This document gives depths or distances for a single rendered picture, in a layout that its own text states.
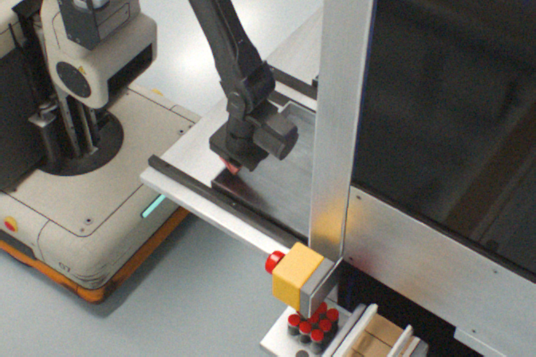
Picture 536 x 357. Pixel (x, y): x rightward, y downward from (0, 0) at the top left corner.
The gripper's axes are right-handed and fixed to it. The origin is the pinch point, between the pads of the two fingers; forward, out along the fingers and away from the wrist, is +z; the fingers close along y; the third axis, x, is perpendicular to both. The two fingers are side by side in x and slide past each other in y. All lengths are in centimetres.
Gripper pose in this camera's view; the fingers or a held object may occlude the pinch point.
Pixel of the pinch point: (235, 170)
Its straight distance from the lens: 158.0
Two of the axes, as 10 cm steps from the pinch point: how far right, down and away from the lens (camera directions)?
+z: -1.3, 5.6, 8.2
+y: 8.0, 5.5, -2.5
